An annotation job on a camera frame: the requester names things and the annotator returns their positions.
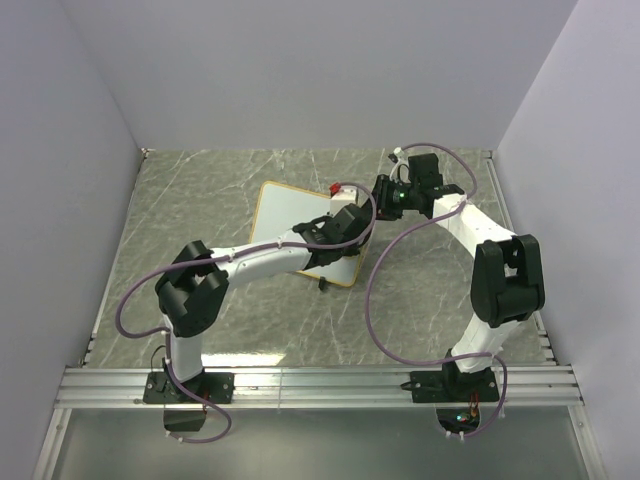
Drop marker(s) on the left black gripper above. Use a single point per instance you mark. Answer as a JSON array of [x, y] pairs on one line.
[[353, 250]]

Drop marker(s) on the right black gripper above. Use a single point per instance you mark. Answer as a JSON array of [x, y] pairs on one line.
[[381, 190]]

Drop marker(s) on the yellow framed whiteboard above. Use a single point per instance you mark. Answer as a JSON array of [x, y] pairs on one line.
[[280, 207]]

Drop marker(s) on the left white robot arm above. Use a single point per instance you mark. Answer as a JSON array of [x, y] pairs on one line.
[[191, 299]]

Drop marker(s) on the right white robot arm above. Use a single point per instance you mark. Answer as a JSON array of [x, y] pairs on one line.
[[507, 284]]

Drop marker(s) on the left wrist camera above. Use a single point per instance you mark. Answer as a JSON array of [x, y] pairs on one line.
[[349, 210]]

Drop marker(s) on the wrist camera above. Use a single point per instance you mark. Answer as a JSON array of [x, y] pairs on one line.
[[349, 210], [420, 170]]

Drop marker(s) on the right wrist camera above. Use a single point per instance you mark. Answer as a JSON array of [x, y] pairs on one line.
[[420, 170]]

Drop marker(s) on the aluminium mounting rail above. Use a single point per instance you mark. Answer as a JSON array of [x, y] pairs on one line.
[[305, 388]]

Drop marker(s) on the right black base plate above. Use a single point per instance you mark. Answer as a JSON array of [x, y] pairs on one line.
[[443, 387]]

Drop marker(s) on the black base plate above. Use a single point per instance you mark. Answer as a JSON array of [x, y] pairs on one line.
[[215, 387], [443, 387]]

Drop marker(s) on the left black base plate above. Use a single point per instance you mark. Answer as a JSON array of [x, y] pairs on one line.
[[215, 387]]

